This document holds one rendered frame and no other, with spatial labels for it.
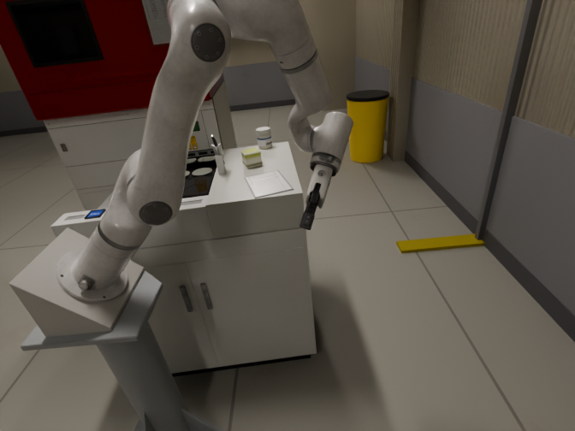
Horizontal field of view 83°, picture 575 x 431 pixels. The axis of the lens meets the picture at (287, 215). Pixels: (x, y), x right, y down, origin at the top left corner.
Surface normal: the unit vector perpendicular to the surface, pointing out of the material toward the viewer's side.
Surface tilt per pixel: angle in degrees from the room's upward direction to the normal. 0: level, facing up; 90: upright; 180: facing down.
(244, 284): 90
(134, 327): 0
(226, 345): 90
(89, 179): 90
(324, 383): 0
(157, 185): 78
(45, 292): 45
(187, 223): 90
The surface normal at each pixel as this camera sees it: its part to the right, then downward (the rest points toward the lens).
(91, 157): 0.08, 0.49
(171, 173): 0.62, 0.31
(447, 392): -0.10, -0.86
